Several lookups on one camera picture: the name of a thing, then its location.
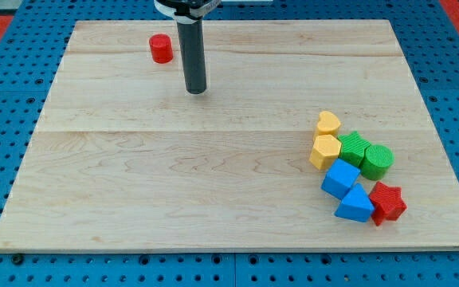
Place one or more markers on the red cylinder block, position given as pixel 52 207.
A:
pixel 161 48

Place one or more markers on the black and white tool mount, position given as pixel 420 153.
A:
pixel 186 11

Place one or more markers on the green cylinder block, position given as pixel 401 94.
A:
pixel 376 162

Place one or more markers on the light wooden board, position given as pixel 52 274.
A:
pixel 124 161

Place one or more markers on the blue cube block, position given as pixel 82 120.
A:
pixel 340 178

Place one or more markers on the blue triangle block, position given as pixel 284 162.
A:
pixel 355 205

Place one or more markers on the yellow heart block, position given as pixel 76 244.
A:
pixel 328 124

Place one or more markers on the green star block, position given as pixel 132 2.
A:
pixel 353 147

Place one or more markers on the yellow hexagon block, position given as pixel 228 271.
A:
pixel 325 151

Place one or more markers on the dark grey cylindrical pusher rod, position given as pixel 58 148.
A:
pixel 193 58

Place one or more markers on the red star block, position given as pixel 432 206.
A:
pixel 388 203

